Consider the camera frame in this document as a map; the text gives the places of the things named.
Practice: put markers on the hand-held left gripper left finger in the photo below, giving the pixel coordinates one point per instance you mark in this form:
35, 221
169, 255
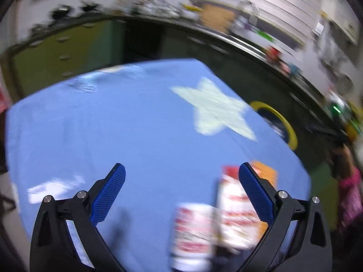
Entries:
109, 195

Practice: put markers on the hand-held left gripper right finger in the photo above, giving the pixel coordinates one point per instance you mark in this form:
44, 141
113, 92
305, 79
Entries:
256, 195

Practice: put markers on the yellow-rimmed black bin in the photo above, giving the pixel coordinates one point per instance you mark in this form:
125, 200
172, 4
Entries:
286, 121

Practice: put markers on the person's right hand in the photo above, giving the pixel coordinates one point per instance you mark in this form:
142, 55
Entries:
340, 160

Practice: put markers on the orange packet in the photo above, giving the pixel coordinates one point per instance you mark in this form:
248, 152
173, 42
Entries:
268, 172

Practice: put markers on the red and white box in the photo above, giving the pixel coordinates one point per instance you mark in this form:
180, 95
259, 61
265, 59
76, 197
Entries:
234, 209

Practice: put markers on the white bottle with red label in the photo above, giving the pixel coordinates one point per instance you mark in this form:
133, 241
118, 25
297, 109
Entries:
192, 232

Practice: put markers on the blue star-print tablecloth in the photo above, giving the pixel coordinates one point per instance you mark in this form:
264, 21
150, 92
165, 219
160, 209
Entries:
141, 124

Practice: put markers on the metal faucet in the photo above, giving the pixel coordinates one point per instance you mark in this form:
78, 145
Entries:
249, 10

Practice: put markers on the white window blind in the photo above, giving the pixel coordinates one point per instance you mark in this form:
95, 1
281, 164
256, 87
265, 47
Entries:
255, 5

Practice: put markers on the green kitchen cabinet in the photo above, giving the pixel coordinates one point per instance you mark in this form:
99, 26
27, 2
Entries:
62, 51

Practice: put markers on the wooden cutting board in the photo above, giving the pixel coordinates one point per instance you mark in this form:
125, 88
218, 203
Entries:
218, 18

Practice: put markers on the black wok with lid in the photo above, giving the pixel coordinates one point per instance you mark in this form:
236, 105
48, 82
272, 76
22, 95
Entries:
60, 11

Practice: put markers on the dish rack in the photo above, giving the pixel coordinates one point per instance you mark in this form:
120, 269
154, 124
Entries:
158, 7

